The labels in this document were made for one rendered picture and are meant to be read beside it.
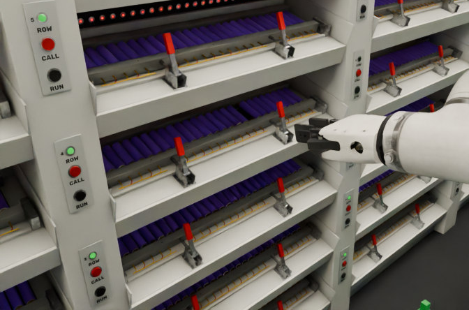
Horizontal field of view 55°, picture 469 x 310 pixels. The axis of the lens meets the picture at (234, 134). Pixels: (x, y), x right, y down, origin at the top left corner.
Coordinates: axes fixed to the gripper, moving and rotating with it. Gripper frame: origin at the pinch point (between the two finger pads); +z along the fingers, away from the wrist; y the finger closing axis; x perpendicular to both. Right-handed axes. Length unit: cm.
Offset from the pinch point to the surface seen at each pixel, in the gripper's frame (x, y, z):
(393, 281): -77, 63, 31
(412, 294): -78, 62, 24
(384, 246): -64, 63, 33
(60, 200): -1.3, -37.7, 17.3
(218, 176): -8.9, -7.8, 19.0
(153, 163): -3.5, -18.1, 24.4
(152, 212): -10.5, -22.7, 19.6
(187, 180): -6.9, -15.0, 18.5
